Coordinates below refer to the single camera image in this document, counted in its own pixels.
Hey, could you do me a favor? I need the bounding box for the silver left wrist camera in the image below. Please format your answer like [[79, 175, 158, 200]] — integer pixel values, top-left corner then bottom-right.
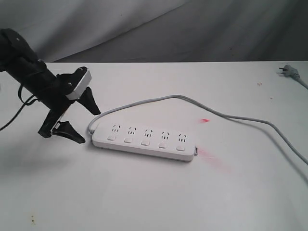
[[56, 66, 91, 100]]

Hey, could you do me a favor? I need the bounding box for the grey power cord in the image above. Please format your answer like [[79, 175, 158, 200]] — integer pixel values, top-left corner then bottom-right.
[[87, 94, 308, 166]]

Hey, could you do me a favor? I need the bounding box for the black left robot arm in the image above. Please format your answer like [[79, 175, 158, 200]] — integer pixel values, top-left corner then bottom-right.
[[0, 28, 101, 143]]

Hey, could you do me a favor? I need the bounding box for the grey wall plug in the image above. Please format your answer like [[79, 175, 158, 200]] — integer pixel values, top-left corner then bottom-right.
[[277, 64, 308, 89]]

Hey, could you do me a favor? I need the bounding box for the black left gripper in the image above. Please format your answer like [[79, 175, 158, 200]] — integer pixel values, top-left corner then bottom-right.
[[37, 79, 101, 144]]

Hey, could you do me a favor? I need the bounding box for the grey backdrop cloth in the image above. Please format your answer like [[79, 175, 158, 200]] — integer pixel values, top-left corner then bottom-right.
[[0, 0, 308, 63]]

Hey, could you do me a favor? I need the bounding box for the white five-socket power strip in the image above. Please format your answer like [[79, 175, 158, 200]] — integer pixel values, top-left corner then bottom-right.
[[92, 122, 198, 162]]

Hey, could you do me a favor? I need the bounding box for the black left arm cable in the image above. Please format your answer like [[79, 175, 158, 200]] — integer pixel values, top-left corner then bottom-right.
[[0, 84, 41, 131]]

